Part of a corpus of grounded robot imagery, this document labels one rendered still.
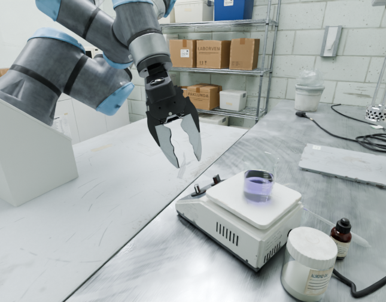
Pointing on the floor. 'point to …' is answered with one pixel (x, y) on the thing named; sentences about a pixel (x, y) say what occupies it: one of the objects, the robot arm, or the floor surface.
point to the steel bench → (336, 121)
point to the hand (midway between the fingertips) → (186, 158)
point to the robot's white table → (94, 210)
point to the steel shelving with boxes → (218, 54)
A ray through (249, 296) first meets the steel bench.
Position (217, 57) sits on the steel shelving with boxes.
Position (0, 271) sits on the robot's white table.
